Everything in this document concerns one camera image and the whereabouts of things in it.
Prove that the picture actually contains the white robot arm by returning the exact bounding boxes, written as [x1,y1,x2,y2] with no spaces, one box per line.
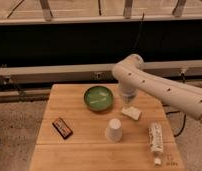
[112,54,202,124]

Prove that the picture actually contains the green bowl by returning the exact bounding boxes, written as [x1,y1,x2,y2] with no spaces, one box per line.
[84,85,114,112]

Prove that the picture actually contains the white paper cup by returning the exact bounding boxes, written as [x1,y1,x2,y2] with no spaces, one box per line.
[105,118,122,142]

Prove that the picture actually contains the white toothpaste tube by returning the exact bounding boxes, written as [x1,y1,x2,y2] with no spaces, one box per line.
[149,122,164,166]

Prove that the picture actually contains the wooden table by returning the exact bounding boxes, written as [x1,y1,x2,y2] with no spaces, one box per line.
[29,84,185,171]

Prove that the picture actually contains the dark candy bar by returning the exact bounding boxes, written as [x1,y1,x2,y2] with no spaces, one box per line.
[52,118,73,139]

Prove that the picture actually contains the black floor cable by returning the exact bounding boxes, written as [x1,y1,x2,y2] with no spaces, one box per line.
[165,109,188,138]

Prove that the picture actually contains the black hanging cable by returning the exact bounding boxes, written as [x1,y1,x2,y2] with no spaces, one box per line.
[130,12,146,56]

